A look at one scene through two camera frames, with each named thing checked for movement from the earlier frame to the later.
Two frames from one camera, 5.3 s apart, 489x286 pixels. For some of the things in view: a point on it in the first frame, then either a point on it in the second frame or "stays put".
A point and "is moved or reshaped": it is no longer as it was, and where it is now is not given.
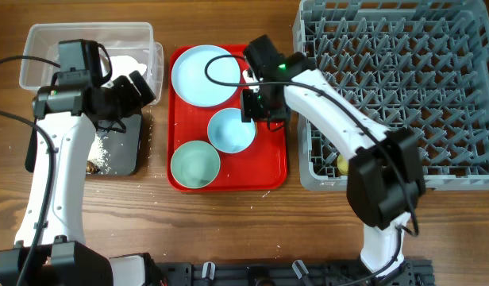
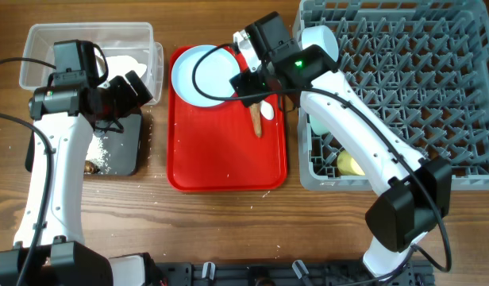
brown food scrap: [91, 168] stays put
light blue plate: [191, 83] stays put
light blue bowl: [229, 133] to [322, 36]
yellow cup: [342, 164] stays put
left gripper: [135, 102] stays put
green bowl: [194, 164] is moved or reshaped
